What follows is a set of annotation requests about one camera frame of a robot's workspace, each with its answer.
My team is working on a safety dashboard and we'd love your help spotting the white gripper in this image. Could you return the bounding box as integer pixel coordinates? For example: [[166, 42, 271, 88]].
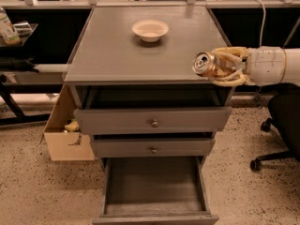
[[212, 46, 286, 87]]

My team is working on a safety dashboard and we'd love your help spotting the orange soda can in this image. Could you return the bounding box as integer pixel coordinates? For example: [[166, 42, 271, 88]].
[[192, 52, 232, 78]]

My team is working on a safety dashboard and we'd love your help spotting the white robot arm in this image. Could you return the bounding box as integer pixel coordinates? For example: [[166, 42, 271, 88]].
[[212, 46, 300, 86]]

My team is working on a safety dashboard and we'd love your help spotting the grey drawer cabinet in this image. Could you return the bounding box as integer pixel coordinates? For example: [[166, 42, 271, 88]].
[[64, 5, 247, 173]]

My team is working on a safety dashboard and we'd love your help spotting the grey middle drawer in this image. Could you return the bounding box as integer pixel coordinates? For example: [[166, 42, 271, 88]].
[[91, 132, 216, 158]]

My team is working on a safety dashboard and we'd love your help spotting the grey drawer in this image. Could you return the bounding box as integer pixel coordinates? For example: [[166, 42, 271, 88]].
[[91, 132, 216, 158], [74, 87, 231, 135], [93, 157, 218, 225]]

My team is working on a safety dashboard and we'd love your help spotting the grey top drawer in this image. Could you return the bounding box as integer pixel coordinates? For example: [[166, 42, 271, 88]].
[[74, 87, 231, 135]]

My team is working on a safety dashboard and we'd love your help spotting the grey bottom drawer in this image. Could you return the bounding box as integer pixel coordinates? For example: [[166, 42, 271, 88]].
[[93, 157, 218, 225]]

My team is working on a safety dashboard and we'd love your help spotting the black office chair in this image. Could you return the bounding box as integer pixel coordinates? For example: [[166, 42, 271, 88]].
[[250, 91, 300, 172]]

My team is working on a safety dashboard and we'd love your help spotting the metal clamp rod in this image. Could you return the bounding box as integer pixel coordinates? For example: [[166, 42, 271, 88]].
[[282, 16, 300, 48]]

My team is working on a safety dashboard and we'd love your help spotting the white bowl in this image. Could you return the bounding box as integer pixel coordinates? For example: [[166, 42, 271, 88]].
[[132, 20, 169, 42]]

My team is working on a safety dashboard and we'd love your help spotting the yellow item in box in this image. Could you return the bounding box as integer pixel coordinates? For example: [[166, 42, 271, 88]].
[[65, 120, 79, 132]]

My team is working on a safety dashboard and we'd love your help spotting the cardboard box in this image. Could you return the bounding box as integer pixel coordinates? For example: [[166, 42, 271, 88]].
[[43, 85, 95, 161]]

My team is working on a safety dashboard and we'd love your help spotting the dark side shelf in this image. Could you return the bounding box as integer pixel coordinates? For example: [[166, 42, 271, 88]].
[[0, 23, 38, 48]]

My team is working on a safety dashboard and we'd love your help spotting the shiny foil packet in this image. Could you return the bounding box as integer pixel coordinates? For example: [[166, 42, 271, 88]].
[[13, 22, 33, 37]]

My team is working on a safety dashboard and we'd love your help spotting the plastic bottle green label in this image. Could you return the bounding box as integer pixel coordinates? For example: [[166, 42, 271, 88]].
[[0, 7, 20, 45]]

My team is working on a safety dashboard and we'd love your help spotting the black bag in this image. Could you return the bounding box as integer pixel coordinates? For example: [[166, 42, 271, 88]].
[[0, 57, 38, 73]]

